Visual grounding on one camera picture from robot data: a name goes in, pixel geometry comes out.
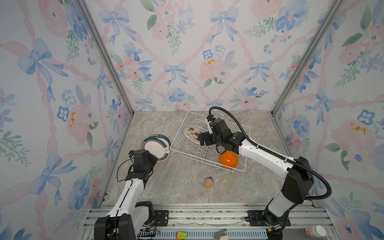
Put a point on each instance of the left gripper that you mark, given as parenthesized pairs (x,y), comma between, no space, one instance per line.
(152,158)

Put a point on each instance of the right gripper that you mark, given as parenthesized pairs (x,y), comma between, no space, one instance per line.
(206,136)

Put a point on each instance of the plate with fruit pattern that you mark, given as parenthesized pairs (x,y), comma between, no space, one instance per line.
(192,133)

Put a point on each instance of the white wire dish rack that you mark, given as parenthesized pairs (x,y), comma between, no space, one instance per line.
(204,154)

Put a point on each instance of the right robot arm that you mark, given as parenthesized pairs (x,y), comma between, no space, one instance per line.
(297,179)

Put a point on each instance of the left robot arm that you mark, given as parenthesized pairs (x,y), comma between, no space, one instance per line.
(128,215)

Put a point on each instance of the orange bowl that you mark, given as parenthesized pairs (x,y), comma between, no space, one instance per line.
(229,160)

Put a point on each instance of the small ice cream toy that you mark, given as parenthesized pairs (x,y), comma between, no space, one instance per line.
(209,182)

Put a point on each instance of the rubiks cube toy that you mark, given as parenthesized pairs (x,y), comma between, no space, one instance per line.
(181,235)

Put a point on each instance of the white lidded jar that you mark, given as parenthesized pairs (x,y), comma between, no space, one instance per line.
(316,231)

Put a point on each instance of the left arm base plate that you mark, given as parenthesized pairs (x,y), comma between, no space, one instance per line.
(159,218)

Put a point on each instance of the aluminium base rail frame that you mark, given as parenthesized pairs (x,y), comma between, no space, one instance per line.
(203,221)

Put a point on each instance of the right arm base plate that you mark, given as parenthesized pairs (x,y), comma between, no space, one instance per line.
(258,218)

